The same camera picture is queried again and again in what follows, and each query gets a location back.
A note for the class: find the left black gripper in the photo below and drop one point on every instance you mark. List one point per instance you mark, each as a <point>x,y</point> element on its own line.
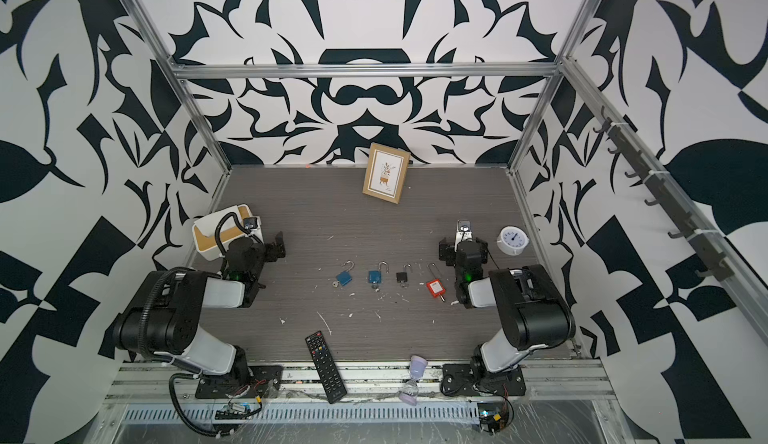
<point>270,248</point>

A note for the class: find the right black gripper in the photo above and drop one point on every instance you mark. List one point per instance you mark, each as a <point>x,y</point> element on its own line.
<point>461,245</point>

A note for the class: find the red padlock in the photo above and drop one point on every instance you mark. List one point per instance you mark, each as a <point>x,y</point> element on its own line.
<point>435,285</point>

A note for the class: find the small black padlock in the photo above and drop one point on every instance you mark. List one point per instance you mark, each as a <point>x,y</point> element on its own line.
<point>402,277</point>

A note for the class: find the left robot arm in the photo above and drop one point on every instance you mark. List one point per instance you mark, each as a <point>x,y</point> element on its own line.
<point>162,321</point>

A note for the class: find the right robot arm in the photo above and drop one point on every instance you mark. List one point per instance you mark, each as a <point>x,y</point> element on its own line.
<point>532,312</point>

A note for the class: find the white tissue box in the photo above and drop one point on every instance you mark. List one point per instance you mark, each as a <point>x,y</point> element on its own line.
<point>220,226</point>

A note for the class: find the white alarm clock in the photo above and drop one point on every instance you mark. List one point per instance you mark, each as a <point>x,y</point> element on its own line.
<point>512,240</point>

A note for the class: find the small blue padlock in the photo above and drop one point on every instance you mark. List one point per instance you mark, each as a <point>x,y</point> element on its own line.
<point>375,276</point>

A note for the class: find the large blue padlock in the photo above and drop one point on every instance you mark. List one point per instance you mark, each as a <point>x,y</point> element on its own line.
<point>344,277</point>

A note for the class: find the purple hourglass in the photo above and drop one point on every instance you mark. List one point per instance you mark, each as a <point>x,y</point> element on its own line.
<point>409,390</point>

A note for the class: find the black remote control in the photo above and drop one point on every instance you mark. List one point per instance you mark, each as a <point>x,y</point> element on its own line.
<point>326,367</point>

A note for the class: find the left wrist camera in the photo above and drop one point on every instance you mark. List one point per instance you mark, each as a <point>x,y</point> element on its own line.
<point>250,224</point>

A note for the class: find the wooden picture frame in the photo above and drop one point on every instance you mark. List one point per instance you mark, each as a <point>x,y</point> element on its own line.
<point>385,173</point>

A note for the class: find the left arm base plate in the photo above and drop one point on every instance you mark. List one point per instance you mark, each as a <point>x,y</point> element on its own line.
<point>259,381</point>

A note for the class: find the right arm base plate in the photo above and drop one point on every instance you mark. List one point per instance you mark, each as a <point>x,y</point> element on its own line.
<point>464,380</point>

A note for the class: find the black wall hook rail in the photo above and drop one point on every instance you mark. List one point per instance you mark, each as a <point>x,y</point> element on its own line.
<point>689,222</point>

